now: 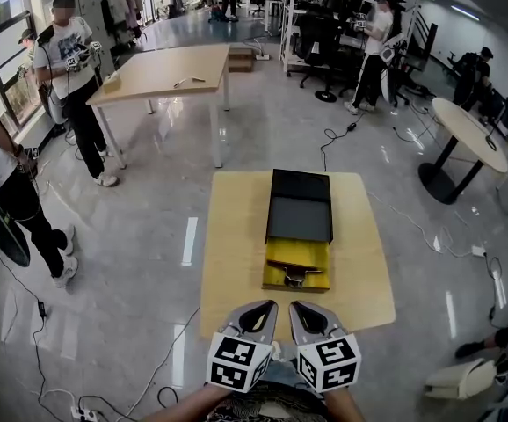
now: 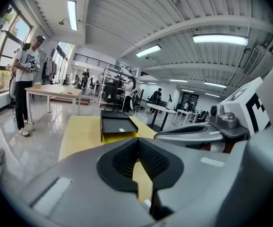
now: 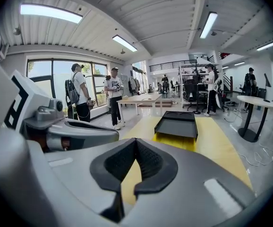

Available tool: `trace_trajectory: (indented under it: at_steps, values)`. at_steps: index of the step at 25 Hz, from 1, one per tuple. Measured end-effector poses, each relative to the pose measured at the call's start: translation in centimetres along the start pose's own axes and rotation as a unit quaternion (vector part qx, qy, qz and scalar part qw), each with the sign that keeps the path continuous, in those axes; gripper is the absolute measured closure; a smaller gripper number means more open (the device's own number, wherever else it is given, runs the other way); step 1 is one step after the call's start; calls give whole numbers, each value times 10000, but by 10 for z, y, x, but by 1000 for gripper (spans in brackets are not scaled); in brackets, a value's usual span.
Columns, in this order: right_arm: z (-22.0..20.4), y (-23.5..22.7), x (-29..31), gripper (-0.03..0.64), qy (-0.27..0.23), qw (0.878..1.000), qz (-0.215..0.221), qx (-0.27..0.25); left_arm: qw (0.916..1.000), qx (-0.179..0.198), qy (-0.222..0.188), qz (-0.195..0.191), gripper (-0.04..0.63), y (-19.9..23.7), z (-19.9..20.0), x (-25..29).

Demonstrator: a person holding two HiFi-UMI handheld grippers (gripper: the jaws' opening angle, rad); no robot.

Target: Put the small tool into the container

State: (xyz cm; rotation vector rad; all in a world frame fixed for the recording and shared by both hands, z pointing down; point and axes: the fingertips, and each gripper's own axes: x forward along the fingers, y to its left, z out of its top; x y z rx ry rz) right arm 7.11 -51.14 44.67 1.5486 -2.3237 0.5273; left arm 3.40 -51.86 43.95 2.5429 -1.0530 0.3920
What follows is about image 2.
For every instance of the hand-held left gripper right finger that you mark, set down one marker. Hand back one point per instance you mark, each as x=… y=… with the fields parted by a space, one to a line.
x=198 y=178

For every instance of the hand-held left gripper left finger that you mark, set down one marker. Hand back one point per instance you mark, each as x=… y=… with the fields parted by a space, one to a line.
x=79 y=185

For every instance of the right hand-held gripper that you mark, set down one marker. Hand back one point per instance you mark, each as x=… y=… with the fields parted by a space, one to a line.
x=235 y=110

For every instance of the black tray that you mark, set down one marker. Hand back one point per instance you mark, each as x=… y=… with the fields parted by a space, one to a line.
x=117 y=126

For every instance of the small white table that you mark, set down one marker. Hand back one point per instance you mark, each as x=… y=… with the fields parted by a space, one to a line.
x=186 y=112

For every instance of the round white table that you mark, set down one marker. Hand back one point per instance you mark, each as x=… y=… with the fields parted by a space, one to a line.
x=161 y=108

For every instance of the yellow table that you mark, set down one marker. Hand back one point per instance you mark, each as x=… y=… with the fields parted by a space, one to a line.
x=82 y=131

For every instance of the ceiling light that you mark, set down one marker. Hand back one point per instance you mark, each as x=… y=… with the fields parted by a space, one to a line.
x=72 y=15
x=148 y=50
x=220 y=39

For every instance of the ceiling air conditioner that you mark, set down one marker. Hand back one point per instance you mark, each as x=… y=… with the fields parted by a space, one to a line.
x=257 y=60

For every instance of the wooden table with white legs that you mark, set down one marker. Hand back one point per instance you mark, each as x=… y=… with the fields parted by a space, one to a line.
x=53 y=90

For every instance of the white shelving rack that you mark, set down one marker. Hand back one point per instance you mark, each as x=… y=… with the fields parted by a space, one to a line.
x=103 y=79

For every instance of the clothes rack with garments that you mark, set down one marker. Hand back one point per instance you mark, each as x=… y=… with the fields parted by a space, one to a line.
x=49 y=70

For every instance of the black balcony railing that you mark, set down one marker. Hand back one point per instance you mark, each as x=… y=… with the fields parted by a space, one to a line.
x=95 y=60

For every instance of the large window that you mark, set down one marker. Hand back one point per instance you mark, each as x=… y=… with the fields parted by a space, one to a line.
x=11 y=48

